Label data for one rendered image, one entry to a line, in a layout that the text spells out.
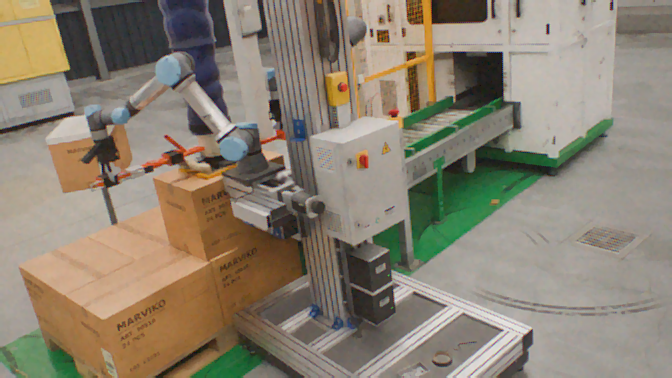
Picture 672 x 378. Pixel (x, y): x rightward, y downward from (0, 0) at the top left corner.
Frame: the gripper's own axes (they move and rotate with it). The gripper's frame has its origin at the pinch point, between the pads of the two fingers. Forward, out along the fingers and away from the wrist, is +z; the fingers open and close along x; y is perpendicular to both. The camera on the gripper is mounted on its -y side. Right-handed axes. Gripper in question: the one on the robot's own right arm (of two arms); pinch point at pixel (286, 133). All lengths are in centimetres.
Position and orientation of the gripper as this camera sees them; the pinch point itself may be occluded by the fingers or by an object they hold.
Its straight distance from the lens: 324.3
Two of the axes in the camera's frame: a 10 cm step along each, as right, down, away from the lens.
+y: -7.2, 3.4, -6.0
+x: 6.8, 1.9, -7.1
